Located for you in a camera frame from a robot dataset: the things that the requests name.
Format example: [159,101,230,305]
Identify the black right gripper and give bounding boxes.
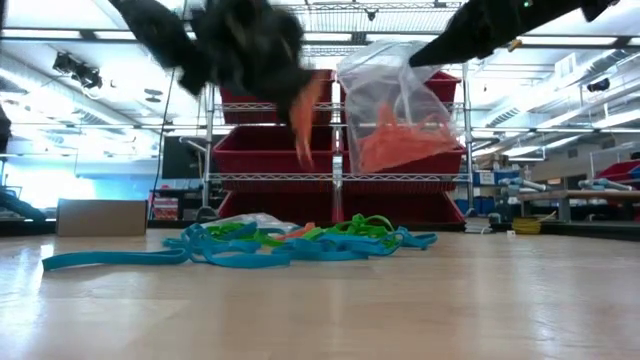
[409,0,586,69]

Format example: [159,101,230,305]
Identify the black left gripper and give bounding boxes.
[179,0,321,126]

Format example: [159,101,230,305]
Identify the orange rubber band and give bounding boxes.
[357,134,441,174]
[362,119,454,166]
[369,102,459,151]
[289,72,324,169]
[364,124,451,171]
[277,222,317,242]

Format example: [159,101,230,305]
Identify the clear plastic zip bag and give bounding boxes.
[202,212,301,234]
[336,40,462,175]

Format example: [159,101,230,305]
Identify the green rubber band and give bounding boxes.
[205,221,286,247]
[312,213,401,246]

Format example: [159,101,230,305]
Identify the ceiling light strip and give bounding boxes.
[519,35,619,46]
[0,28,126,41]

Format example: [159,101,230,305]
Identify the black monitor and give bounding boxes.
[162,135,214,180]

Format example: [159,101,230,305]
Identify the blue storage crate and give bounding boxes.
[472,169,522,187]

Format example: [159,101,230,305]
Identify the small parts drawer cabinet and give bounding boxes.
[149,197,180,221]

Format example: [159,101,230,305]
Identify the wooden workbench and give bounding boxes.
[516,188,640,224]

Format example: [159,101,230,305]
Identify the black ceiling fixture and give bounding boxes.
[52,51,104,90]

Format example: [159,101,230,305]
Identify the small cardboard box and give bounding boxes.
[55,198,149,238]

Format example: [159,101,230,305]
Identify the chrome wire shelf cart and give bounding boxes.
[202,0,476,232]

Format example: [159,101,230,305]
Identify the black hanging cable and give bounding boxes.
[151,69,176,221]

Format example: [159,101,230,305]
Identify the black spool yellow wire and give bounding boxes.
[510,215,545,236]

